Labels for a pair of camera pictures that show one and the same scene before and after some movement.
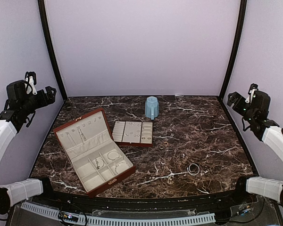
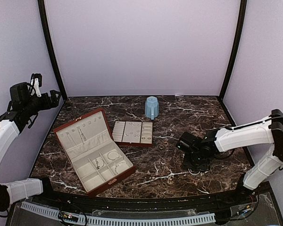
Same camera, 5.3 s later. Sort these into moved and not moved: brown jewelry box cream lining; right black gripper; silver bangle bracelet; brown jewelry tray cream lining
Moved: right black gripper
Not moved: silver bangle bracelet; brown jewelry box cream lining; brown jewelry tray cream lining
